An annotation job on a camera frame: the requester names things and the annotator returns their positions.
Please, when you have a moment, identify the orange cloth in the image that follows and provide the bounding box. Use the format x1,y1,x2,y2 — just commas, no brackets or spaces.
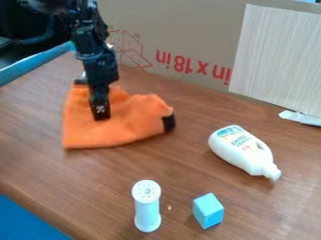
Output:
60,83,177,150

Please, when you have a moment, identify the white toy shaker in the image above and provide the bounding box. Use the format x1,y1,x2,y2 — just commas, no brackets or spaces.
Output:
130,179,163,233

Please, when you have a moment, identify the white crumpled paper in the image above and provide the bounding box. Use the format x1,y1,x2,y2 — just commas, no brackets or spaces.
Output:
277,110,321,128

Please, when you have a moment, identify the wooden board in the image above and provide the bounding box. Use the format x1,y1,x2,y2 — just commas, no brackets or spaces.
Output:
226,3,321,118

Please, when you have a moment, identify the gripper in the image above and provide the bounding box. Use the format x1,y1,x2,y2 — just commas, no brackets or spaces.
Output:
73,46,121,122

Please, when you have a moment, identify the white toy bottle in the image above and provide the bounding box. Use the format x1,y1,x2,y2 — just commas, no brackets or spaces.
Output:
206,124,283,182

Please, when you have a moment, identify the cardboard box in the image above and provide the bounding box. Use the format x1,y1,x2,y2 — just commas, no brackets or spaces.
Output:
96,0,321,94

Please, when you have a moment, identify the light blue block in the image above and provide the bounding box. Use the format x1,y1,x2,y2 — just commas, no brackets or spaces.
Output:
191,192,226,231

